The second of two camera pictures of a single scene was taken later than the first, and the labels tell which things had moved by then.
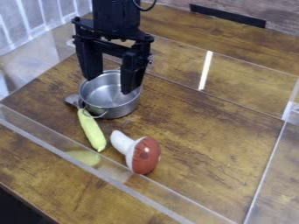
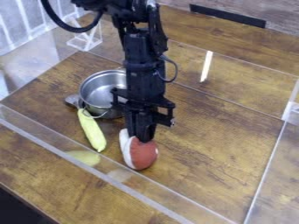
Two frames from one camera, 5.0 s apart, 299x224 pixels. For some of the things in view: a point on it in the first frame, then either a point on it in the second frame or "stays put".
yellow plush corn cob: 93,130 stays put
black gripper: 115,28 to 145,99
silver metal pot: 102,98 stays put
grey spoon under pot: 73,98 stays put
